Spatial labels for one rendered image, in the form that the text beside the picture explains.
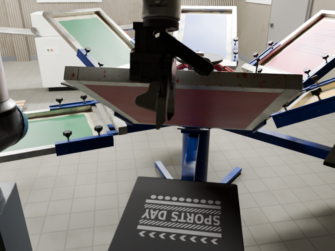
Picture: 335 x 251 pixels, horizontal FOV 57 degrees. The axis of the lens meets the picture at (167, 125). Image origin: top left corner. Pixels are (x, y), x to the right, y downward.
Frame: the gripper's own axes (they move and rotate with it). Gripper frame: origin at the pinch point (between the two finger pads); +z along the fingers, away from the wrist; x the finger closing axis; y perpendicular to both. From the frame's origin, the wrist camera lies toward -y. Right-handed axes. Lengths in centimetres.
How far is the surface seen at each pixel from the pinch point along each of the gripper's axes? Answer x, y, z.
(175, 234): -41, 1, 44
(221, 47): -229, -16, -43
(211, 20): -254, -5, -72
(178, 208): -54, 2, 40
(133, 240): -37, 15, 45
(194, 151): -105, -2, 28
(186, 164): -91, 2, 32
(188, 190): -66, -1, 36
